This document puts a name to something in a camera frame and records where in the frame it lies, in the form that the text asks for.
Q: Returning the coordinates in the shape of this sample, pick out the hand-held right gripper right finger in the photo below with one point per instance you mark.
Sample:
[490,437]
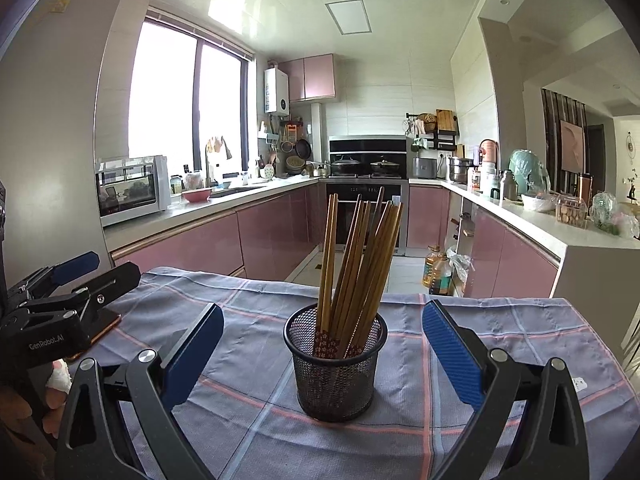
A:
[452,355]

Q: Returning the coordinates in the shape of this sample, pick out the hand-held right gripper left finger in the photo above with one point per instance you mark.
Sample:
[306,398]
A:
[192,355]

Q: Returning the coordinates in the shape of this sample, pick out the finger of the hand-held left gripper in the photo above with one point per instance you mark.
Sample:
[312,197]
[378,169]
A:
[75,264]
[120,277]

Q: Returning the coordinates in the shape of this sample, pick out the bundle of wooden chopsticks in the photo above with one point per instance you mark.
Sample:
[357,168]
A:
[370,270]

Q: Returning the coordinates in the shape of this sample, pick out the black mesh pen holder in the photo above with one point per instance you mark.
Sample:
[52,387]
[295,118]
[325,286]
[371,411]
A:
[332,390]

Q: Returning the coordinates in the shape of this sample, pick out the person's left hand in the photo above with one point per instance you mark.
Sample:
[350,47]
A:
[57,395]

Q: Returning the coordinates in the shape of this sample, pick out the black smartphone orange edge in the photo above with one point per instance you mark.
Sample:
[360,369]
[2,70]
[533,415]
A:
[102,327]

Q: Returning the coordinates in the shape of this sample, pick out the white plastic bag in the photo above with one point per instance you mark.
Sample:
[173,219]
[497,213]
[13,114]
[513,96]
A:
[460,270]

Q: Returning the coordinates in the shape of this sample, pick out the blue plaid tablecloth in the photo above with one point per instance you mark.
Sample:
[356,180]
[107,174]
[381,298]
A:
[400,435]

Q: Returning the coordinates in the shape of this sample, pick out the white toaster oven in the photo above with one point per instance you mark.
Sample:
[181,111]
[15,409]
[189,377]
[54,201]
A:
[161,185]

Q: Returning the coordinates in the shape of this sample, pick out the pink base cabinets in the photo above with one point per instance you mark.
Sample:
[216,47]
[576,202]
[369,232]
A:
[260,230]
[510,260]

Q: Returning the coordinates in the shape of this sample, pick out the pink bowl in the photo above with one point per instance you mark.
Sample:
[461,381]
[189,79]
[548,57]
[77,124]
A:
[196,195]

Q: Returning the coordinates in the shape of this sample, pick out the grey refrigerator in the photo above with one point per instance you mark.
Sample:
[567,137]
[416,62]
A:
[50,135]

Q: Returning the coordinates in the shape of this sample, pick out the steel kitchen faucet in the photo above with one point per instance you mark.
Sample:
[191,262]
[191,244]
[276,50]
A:
[207,165]

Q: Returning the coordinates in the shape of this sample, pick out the white kitchen countertop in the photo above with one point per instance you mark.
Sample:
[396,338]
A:
[545,222]

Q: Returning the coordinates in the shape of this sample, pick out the white bowl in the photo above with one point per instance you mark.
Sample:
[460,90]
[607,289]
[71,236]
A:
[537,203]

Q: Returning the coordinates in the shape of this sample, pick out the steel thermos flask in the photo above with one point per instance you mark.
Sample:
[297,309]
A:
[507,186]

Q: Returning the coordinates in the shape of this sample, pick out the kitchen window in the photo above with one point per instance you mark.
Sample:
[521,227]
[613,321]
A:
[160,100]

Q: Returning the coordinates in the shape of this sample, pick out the steel steamer pot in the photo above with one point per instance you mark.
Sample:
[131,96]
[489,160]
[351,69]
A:
[460,170]

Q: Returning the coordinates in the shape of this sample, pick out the clear cookie container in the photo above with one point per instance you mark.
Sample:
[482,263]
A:
[571,212]

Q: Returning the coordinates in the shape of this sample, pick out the black wok with lid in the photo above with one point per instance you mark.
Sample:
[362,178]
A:
[385,167]
[345,166]

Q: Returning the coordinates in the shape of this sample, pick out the woven basket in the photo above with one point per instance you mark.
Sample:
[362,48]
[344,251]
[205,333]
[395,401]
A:
[295,164]

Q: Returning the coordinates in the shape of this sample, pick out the brown tumbler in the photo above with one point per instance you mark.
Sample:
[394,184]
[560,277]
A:
[585,190]

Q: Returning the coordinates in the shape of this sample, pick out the green plastic bag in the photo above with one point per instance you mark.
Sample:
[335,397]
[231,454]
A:
[610,212]

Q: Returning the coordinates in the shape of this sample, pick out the black hanging frying pan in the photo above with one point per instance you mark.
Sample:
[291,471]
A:
[303,148]

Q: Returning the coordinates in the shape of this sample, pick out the black integrated stove oven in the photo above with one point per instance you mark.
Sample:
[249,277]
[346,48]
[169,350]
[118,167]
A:
[367,147]

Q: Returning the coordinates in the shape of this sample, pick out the wooden cutting board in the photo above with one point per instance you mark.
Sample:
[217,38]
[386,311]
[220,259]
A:
[447,120]

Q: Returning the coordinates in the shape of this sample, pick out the pink canvas painting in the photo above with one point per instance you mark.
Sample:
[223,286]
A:
[571,147]

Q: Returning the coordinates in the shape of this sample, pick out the dark striped curtain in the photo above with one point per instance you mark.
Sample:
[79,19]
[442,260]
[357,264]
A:
[551,135]

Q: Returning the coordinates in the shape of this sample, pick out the white water heater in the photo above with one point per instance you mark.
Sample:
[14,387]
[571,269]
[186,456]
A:
[276,90]

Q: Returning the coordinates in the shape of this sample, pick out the ceiling light panel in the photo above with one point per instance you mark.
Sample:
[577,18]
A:
[348,17]

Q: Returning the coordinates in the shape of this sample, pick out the black wall rack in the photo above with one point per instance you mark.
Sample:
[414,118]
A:
[445,141]

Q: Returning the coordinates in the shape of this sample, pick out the pink wall cabinet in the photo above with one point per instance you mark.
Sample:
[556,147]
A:
[312,77]

